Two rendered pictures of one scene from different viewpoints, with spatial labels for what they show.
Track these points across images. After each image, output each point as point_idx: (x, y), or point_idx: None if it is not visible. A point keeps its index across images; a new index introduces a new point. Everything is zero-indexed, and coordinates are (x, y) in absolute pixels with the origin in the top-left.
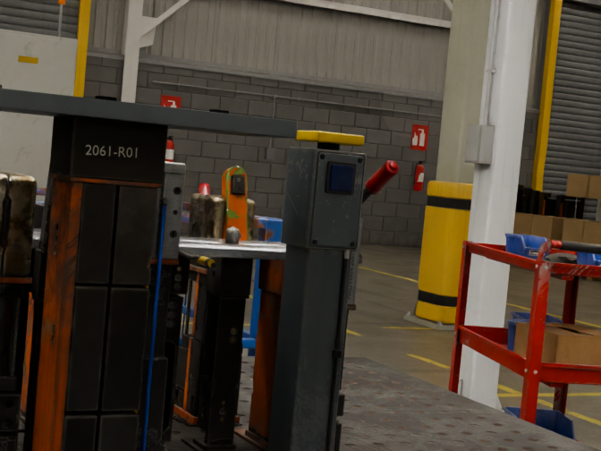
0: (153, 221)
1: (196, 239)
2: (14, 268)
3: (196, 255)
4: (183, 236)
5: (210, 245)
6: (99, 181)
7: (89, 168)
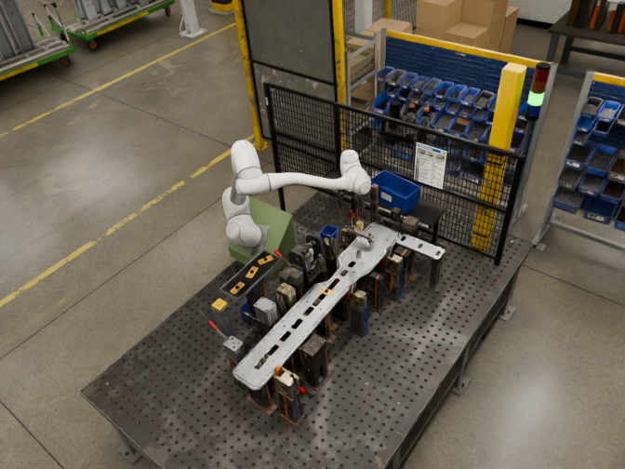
0: None
1: (276, 355)
2: None
3: (249, 314)
4: (283, 357)
5: (261, 339)
6: None
7: None
